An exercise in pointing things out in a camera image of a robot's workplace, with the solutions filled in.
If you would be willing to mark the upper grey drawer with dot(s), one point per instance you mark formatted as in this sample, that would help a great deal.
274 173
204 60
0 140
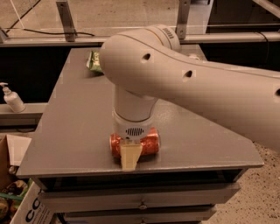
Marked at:
139 198

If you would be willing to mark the grey drawer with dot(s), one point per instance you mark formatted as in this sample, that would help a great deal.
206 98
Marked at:
156 215
139 198

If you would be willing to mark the grey drawer cabinet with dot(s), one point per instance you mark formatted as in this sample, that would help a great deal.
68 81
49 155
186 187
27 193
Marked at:
70 149

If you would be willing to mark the brown cardboard box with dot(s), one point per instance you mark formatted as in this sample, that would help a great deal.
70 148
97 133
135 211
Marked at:
12 151

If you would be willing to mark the lower grey drawer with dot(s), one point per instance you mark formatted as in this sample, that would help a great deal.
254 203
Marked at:
156 215

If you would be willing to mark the metal railing frame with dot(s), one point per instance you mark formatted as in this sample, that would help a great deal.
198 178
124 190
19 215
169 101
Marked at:
86 22

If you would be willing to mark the green chip bag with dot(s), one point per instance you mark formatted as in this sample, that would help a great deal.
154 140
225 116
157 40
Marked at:
93 63

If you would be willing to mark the white cardboard box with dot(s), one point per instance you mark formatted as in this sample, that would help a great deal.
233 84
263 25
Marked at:
32 210

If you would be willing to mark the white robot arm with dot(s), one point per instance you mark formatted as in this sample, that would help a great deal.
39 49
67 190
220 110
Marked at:
146 65

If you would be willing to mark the white pump bottle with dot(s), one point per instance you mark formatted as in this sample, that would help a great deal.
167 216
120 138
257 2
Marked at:
12 99

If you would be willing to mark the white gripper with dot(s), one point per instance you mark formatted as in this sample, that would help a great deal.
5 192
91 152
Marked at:
132 128

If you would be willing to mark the red coca-cola can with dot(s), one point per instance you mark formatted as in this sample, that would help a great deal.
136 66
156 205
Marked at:
150 143

